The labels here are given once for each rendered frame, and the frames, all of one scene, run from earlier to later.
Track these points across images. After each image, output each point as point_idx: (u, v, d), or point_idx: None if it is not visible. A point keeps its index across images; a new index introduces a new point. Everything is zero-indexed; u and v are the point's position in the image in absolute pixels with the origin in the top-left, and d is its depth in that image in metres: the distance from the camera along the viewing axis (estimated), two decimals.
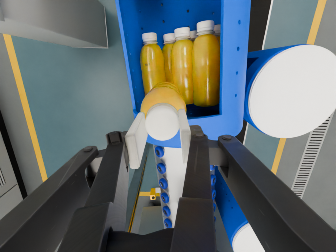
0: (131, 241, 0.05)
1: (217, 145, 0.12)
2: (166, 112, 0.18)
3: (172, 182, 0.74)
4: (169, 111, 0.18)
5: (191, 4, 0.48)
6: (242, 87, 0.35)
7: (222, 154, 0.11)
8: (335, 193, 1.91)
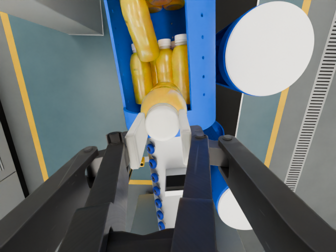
0: (131, 241, 0.05)
1: (217, 145, 0.12)
2: None
3: (160, 149, 0.77)
4: None
5: (174, 17, 0.57)
6: (210, 88, 0.43)
7: (222, 154, 0.11)
8: (329, 181, 1.92)
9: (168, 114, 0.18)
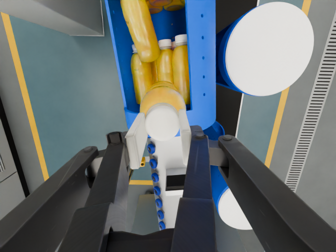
0: (131, 241, 0.05)
1: (217, 145, 0.12)
2: None
3: (160, 149, 0.77)
4: None
5: (174, 18, 0.57)
6: (210, 88, 0.43)
7: (222, 154, 0.11)
8: (330, 181, 1.92)
9: (168, 114, 0.18)
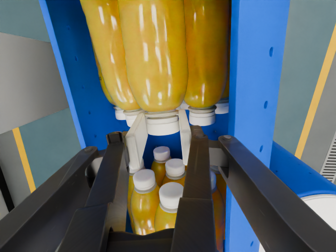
0: (131, 241, 0.05)
1: (217, 145, 0.12)
2: None
3: None
4: None
5: None
6: None
7: (222, 154, 0.11)
8: None
9: None
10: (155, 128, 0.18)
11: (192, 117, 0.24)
